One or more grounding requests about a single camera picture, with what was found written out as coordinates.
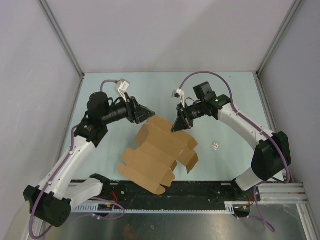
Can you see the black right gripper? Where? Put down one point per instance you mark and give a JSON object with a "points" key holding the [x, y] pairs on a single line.
{"points": [[181, 123]]}

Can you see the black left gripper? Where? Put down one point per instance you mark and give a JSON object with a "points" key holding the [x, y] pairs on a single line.
{"points": [[140, 112]]}

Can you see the brown cardboard box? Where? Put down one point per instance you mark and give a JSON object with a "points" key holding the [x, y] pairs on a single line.
{"points": [[151, 165]]}

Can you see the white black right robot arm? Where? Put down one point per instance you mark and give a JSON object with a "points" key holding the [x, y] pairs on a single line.
{"points": [[271, 150]]}

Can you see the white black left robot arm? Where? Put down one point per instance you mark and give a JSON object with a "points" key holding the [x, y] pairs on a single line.
{"points": [[52, 200]]}

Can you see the small crumpled plastic scrap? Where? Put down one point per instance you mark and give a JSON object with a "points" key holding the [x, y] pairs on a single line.
{"points": [[215, 146]]}

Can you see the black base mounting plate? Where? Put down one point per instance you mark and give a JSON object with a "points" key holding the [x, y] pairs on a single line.
{"points": [[218, 191]]}

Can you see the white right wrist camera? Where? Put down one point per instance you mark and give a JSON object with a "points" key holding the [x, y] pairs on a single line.
{"points": [[179, 94]]}

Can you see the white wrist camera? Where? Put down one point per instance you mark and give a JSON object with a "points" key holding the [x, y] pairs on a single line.
{"points": [[121, 87], [179, 94]]}

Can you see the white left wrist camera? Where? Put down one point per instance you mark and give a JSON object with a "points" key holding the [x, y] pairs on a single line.
{"points": [[121, 87]]}

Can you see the grey slotted cable duct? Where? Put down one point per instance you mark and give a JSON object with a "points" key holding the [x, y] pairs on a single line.
{"points": [[99, 207]]}

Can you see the left aluminium frame post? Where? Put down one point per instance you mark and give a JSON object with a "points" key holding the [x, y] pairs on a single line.
{"points": [[52, 20]]}

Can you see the aluminium frame post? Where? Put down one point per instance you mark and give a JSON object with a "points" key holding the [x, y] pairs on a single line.
{"points": [[52, 20], [280, 34]]}

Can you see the right aluminium frame post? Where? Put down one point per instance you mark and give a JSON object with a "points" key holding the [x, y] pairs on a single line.
{"points": [[280, 34]]}

